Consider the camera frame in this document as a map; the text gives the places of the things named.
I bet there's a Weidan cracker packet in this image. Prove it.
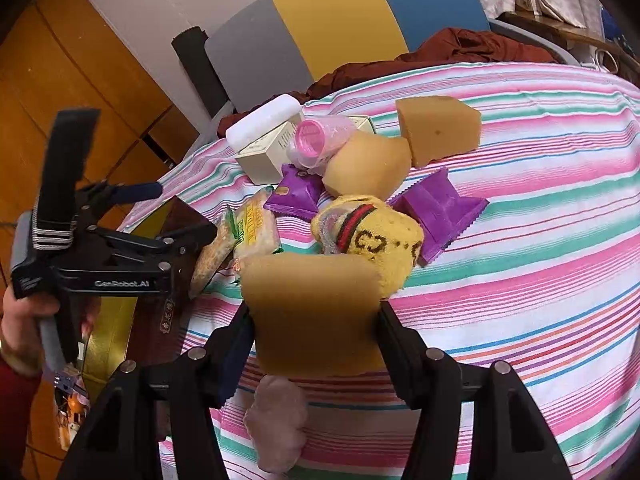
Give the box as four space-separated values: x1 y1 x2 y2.
232 186 282 274
189 206 238 298

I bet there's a beige cardboard ointment box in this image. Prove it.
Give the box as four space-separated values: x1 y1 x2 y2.
235 122 296 185

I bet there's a tan sponge block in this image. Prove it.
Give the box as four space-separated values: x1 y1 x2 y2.
240 252 384 378
396 96 482 168
322 130 411 200

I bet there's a white foam block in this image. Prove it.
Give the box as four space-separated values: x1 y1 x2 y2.
226 94 302 153

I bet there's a purple snack packet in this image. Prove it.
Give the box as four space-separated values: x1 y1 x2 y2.
264 164 324 222
388 167 488 266

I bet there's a yellow knitted sock roll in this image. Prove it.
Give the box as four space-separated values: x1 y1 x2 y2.
310 195 425 299

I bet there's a green-white small medicine box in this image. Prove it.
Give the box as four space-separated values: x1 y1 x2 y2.
349 116 375 134

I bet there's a person's left hand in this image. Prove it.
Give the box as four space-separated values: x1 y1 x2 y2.
1 286 60 377

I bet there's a colourful clutter pile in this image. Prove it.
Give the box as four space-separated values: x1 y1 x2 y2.
53 365 90 452

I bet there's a wooden wardrobe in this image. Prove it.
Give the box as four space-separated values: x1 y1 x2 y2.
0 0 201 480

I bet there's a striped pink green tablecloth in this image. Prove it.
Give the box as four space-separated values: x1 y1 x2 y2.
120 63 639 479

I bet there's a black rolled mat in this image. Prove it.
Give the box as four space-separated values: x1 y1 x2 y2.
171 26 229 118

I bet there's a grey yellow blue chair back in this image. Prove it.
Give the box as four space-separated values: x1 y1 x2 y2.
204 0 489 112

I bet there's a dark red cloth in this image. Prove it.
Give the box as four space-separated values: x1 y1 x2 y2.
216 27 561 139

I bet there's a wooden side shelf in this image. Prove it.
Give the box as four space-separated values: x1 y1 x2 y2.
499 11 639 86

